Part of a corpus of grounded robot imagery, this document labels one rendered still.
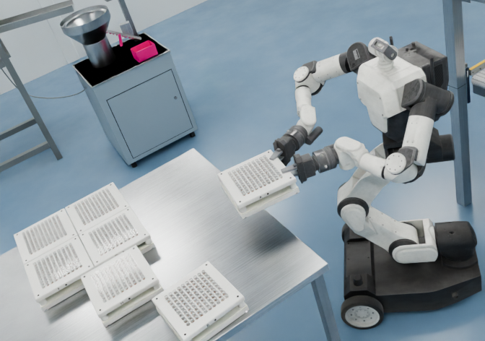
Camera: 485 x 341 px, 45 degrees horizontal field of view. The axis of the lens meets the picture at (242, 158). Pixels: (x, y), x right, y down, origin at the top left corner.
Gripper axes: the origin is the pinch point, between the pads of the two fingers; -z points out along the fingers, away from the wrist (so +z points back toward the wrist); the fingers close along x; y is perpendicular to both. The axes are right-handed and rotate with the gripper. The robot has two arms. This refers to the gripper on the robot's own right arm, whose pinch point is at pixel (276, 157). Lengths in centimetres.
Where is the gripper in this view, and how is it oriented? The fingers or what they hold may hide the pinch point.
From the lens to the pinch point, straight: 237.2
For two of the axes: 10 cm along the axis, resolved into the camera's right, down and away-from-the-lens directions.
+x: 2.3, 7.9, 5.6
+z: 5.8, -5.8, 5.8
